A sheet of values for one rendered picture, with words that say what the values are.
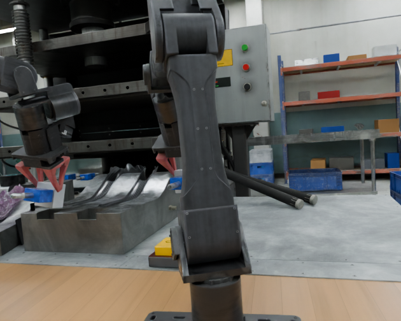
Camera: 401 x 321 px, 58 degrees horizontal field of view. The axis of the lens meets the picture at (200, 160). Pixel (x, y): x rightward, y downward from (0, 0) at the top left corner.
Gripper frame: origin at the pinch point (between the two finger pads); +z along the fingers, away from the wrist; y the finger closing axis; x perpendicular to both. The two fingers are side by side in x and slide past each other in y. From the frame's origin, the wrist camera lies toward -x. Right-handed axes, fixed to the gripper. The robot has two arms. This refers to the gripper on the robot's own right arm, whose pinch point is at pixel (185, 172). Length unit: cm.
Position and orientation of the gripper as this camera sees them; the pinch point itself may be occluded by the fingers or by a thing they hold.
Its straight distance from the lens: 86.6
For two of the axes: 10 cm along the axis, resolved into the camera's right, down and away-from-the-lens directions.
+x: -2.1, 5.6, -8.0
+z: 1.9, 8.3, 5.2
